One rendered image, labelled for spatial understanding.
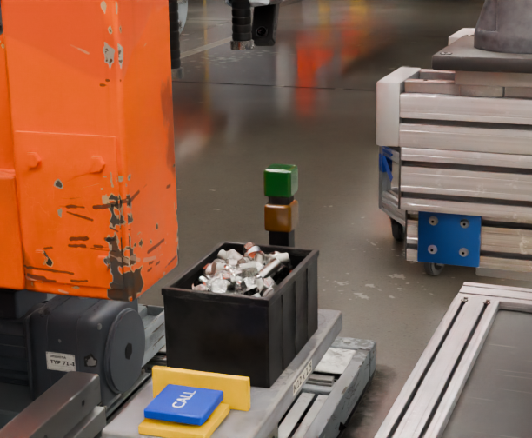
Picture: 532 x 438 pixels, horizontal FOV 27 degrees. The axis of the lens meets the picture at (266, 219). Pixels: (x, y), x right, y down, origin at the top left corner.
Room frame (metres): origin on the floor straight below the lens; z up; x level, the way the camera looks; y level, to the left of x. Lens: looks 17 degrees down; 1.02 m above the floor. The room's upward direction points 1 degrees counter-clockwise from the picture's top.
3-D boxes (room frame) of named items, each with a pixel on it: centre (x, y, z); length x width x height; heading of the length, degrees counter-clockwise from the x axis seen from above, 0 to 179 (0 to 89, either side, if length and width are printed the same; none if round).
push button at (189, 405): (1.12, 0.10, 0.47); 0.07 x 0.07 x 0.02; 71
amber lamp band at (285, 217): (1.47, -0.02, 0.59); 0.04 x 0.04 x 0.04; 71
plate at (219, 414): (1.12, 0.10, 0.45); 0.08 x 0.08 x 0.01; 71
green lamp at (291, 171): (1.47, -0.02, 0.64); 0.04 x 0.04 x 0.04; 71
